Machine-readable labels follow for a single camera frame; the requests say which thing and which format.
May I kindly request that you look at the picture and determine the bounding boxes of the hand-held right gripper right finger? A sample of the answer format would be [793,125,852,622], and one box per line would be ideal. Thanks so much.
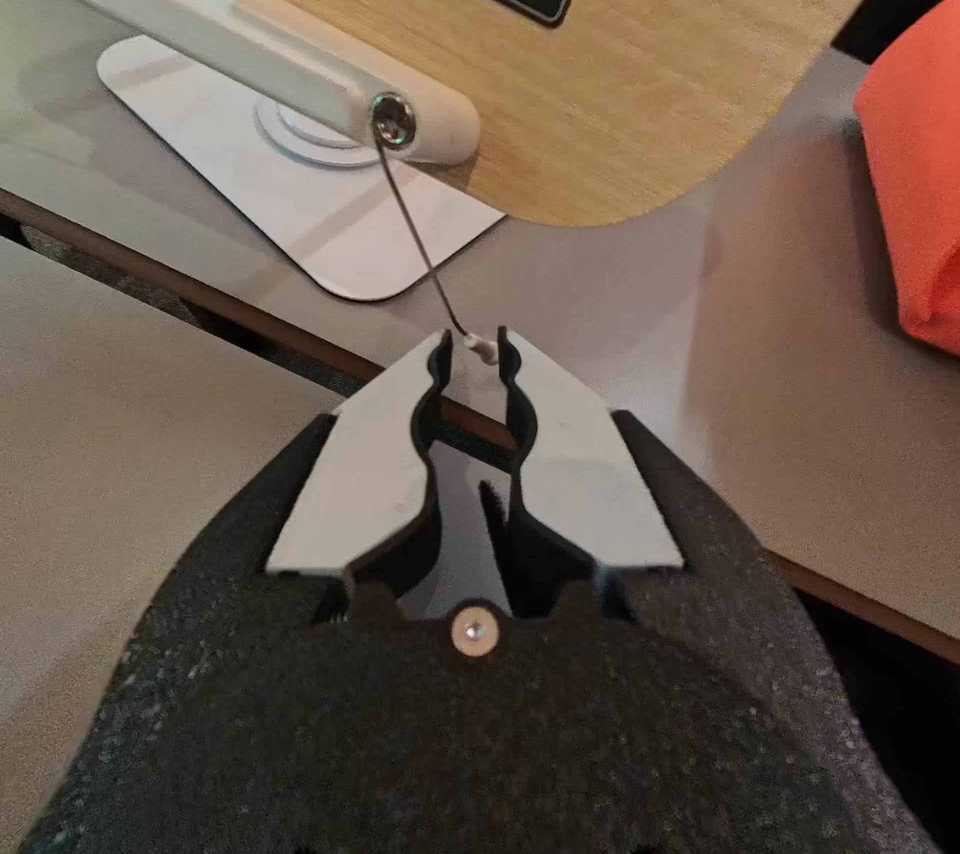
[495,325,685,570]

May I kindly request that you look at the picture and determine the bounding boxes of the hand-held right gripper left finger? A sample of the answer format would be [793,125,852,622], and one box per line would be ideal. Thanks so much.
[266,329,455,576]

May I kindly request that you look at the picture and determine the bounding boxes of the white pin with wire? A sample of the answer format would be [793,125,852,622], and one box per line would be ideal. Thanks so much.
[371,92,500,366]

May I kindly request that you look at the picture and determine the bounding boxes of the wooden tilting board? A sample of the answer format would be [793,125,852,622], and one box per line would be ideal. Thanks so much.
[0,0,948,229]

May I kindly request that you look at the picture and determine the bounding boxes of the grey desk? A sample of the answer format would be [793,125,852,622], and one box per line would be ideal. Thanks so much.
[0,0,960,851]

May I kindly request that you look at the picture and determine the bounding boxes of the orange box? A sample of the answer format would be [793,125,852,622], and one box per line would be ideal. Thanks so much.
[853,0,960,358]

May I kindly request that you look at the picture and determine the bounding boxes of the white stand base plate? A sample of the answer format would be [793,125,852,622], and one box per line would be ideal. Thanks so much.
[96,35,505,302]

